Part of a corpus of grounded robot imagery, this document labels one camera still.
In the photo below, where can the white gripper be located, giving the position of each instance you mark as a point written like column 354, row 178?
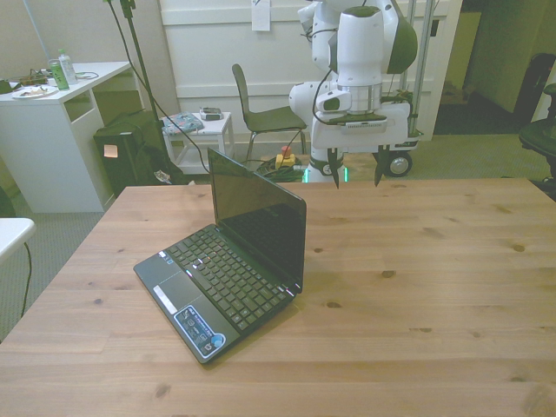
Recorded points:
column 360, row 140

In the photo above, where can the black Asus laptop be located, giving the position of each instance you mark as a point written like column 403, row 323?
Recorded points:
column 256, row 217

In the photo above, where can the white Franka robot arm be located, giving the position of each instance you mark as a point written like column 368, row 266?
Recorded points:
column 359, row 48

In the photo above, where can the yellow emergency stop button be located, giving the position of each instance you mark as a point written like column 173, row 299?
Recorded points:
column 286, row 158

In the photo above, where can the dark green chair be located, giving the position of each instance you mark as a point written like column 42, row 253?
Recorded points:
column 265, row 117

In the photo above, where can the small white side table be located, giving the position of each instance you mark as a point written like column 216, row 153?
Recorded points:
column 213, row 130

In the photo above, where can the small grey device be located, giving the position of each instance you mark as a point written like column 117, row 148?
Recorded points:
column 211, row 114

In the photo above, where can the white paper sheet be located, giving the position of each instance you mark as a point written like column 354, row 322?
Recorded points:
column 260, row 15

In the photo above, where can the patterned cloth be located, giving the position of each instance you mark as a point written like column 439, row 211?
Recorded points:
column 182, row 123

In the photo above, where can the black office chair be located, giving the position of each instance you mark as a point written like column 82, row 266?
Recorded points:
column 538, row 137

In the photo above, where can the black bag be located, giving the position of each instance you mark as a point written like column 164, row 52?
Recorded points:
column 532, row 87

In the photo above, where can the black tripod stand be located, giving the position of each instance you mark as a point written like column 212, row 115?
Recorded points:
column 141, row 61

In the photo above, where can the clear plastic bottle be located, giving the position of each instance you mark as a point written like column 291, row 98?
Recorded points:
column 68, row 65

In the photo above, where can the green drink can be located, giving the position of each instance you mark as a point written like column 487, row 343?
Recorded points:
column 60, row 76

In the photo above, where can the white desk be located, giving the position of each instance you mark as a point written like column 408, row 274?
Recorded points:
column 43, row 139

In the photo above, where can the white plate with leftovers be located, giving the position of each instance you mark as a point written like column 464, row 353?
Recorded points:
column 35, row 91

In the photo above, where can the white rounded table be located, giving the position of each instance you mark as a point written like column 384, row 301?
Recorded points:
column 13, row 232

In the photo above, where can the aluminium frame pole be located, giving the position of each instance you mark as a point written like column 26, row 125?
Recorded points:
column 423, row 52

